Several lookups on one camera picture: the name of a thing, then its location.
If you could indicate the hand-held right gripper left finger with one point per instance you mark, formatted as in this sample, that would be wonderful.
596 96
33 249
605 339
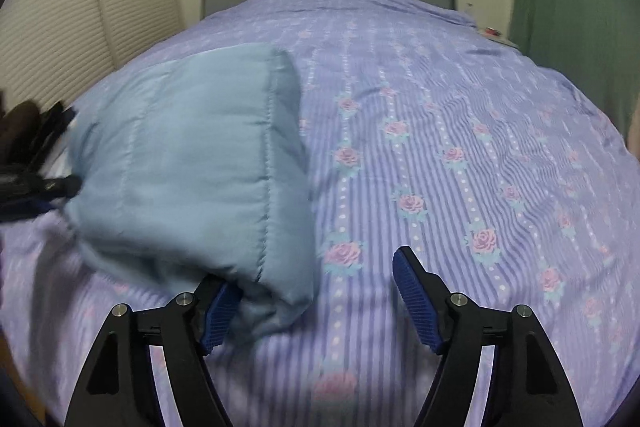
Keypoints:
220 317

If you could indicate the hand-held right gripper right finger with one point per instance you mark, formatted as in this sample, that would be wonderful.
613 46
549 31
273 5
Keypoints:
415 302

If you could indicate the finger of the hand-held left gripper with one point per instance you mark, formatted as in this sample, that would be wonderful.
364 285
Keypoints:
35 208
65 187

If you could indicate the light blue padded pants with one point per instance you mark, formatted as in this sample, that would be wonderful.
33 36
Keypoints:
200 167

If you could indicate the purple floral bed cover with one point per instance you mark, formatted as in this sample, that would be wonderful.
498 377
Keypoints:
450 132

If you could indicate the wide white louvered door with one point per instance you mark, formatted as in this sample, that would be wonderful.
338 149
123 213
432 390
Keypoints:
50 7

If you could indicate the white nightstand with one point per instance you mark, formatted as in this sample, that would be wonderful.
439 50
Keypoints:
502 41

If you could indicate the small red item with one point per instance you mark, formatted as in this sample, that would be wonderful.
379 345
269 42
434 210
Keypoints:
491 32

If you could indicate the green curtain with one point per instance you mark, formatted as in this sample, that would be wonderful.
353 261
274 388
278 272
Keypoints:
575 7

